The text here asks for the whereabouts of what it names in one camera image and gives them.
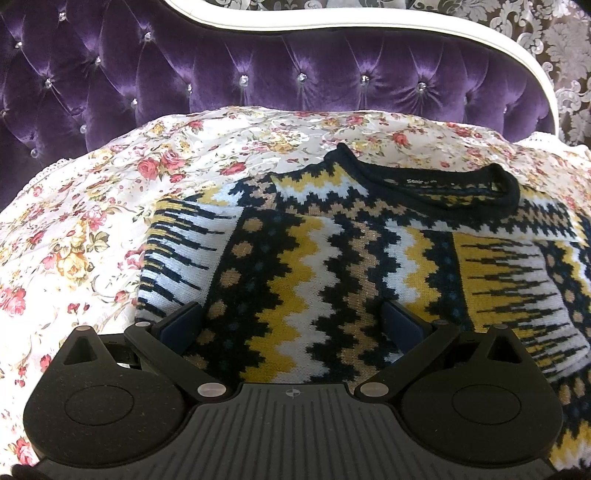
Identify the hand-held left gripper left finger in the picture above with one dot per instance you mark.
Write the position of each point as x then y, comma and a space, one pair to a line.
181, 319

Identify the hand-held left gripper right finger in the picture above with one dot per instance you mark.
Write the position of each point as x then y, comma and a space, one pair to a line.
400, 323

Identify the zigzag patterned knit sweater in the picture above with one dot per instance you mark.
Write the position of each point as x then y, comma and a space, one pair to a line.
351, 277

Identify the floral bedsheet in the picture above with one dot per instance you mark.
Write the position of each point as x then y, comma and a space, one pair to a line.
87, 221

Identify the purple tufted headboard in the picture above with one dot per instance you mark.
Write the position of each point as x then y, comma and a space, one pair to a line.
286, 69

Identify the grey damask curtain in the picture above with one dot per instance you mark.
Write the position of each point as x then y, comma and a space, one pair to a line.
545, 50

